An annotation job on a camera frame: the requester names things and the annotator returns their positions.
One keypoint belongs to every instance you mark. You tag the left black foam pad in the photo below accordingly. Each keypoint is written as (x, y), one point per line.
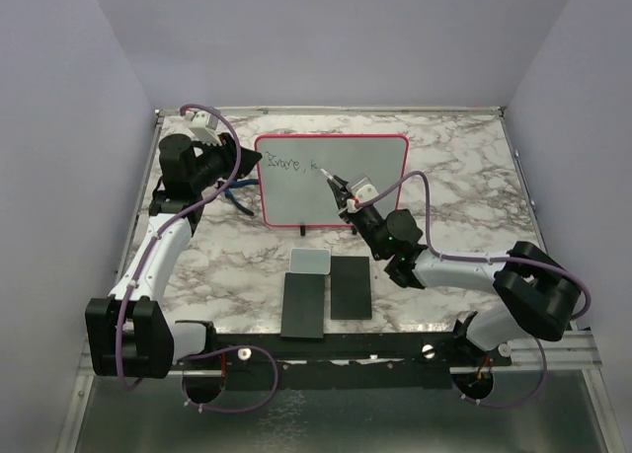
(302, 314)

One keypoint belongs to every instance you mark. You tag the black foam pad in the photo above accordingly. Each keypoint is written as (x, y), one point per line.
(302, 314)
(350, 288)

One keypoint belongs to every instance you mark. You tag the white grey eraser block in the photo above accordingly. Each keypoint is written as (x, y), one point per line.
(310, 261)

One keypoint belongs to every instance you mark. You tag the pink framed whiteboard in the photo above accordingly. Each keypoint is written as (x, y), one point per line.
(295, 191)

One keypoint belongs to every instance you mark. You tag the white whiteboard marker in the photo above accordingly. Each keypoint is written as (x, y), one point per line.
(327, 173)

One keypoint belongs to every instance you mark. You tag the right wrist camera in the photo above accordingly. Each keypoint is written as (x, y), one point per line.
(361, 191)

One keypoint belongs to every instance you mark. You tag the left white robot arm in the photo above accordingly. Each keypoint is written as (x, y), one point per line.
(127, 331)

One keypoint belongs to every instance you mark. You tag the right black foam pad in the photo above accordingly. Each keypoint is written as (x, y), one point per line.
(350, 288)

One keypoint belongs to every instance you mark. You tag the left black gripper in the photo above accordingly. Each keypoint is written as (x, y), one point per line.
(228, 150)

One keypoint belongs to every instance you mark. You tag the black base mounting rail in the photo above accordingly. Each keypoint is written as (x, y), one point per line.
(353, 361)

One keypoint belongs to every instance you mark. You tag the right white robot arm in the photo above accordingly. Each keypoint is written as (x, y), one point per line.
(538, 296)

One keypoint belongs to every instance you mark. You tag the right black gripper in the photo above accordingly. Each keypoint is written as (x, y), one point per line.
(341, 196)

